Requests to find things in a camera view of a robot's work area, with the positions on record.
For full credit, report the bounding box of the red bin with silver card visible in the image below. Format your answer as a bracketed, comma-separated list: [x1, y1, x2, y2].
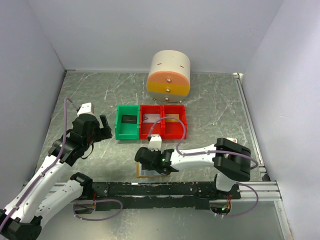
[138, 104, 165, 140]

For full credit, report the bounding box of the green plastic bin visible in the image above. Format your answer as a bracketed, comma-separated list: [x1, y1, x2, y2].
[115, 105, 140, 141]

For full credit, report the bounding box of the tan leather card holder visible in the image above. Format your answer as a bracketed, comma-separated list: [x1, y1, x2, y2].
[136, 162, 169, 178]

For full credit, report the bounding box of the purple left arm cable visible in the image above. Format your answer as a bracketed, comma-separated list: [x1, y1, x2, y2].
[0, 97, 123, 231]

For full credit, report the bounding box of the white red card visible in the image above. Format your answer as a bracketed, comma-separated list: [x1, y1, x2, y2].
[226, 137, 238, 143]

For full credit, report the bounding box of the red bin with gold card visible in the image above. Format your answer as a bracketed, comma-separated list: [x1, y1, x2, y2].
[161, 105, 188, 140]

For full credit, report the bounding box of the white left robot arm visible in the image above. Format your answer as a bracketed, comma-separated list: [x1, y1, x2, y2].
[0, 113, 112, 240]

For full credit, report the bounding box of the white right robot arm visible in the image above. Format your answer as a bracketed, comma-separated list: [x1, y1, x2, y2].
[134, 134, 253, 199]

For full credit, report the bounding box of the aluminium frame rail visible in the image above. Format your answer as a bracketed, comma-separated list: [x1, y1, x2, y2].
[232, 72, 283, 202]

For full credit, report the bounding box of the round three-drawer mini cabinet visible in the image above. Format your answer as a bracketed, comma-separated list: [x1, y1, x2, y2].
[146, 50, 191, 103]

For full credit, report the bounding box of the gold VIP card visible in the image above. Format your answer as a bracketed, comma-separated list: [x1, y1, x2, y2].
[165, 113, 180, 123]

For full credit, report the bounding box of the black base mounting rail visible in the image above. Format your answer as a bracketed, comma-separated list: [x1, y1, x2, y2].
[76, 181, 241, 211]

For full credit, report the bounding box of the black card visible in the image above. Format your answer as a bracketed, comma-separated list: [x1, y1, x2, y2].
[121, 114, 138, 124]

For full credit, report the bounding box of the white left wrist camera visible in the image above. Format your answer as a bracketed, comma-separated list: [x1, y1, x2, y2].
[77, 102, 95, 117]

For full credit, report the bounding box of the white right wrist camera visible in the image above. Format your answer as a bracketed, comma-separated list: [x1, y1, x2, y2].
[147, 134, 162, 152]

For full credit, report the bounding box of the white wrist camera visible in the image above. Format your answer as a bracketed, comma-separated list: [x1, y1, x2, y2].
[77, 102, 95, 117]
[147, 134, 162, 152]

